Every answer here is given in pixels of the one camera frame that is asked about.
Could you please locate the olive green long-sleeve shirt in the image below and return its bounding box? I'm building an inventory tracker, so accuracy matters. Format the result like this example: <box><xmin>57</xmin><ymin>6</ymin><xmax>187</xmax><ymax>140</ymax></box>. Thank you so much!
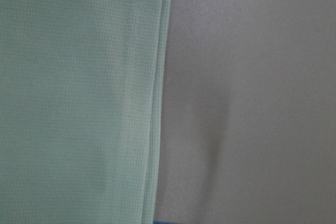
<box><xmin>1</xmin><ymin>0</ymin><xmax>170</xmax><ymax>223</ymax></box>

